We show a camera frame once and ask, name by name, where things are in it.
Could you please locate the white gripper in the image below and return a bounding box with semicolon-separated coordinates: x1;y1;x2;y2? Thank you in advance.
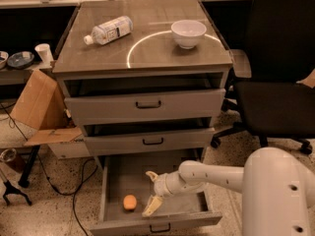
142;171;184;217

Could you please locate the orange fruit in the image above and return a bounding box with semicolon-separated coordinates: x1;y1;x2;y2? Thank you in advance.
123;195;137;210

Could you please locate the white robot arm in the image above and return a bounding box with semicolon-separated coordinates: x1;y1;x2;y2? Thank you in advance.
143;147;315;236

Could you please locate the grey bottom drawer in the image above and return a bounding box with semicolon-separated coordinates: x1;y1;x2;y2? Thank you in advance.
91;149;221;236

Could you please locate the grey drawer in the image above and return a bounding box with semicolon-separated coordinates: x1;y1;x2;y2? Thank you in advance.
65;74;224;125
85;117;215;155
91;149;221;236

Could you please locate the grey middle drawer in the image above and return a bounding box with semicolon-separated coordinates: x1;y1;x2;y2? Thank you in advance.
85;117;215;155

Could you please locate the grey top drawer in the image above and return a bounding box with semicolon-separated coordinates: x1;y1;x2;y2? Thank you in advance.
65;74;224;125

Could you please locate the grey drawer cabinet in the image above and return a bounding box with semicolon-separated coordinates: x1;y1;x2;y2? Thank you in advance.
52;0;233;162

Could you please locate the black table leg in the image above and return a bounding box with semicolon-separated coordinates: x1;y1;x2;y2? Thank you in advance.
18;146;39;188

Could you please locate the brown cardboard box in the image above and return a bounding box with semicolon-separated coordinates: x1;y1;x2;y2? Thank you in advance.
11;70;90;159

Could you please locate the black tripod stand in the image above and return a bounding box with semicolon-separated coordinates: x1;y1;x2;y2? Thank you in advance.
0;169;32;206

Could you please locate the black office chair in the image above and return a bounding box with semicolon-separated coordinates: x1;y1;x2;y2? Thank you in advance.
211;0;315;154

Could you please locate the white ceramic bowl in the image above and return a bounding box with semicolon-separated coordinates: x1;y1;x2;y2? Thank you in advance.
171;20;207;49

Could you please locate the white plastic bottle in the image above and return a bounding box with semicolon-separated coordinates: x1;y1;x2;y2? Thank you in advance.
84;16;133;45

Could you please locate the white paper cup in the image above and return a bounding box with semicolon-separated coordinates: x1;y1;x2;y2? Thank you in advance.
34;43;53;64

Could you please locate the low grey side shelf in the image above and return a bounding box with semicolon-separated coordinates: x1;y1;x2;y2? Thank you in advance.
0;63;54;86

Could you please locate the dark blue plate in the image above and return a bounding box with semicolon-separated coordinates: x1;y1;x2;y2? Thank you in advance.
7;51;34;70

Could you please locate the white bowl at left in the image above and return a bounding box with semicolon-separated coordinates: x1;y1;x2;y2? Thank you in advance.
0;51;9;70

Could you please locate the black floor cable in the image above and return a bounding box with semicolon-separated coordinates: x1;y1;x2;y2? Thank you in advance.
0;101;98;236

